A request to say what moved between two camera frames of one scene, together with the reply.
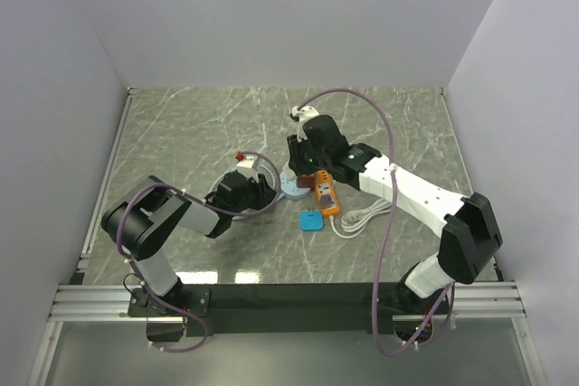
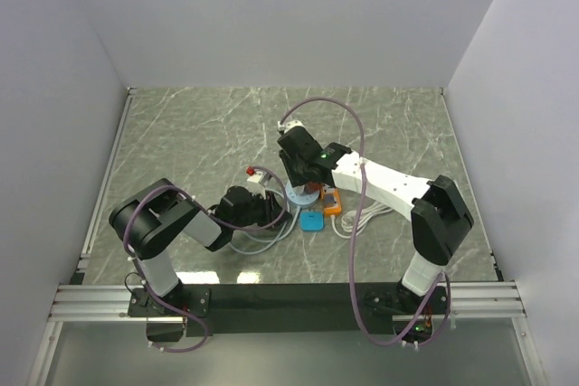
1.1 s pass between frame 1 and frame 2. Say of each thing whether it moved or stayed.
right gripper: moved
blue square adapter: stayed
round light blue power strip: moved
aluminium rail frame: stayed
